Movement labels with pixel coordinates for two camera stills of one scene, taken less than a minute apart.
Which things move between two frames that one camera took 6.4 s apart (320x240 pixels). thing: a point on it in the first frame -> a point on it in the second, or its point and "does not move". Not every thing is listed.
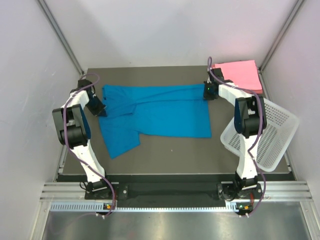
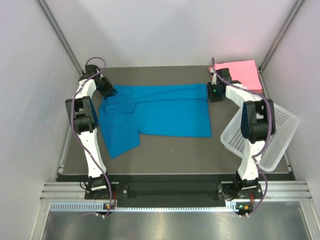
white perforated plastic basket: x=275 y=140 does not move
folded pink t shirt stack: x=244 y=74 does not move
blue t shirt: x=154 y=111 does not move
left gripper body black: x=95 y=106 -> x=105 y=87
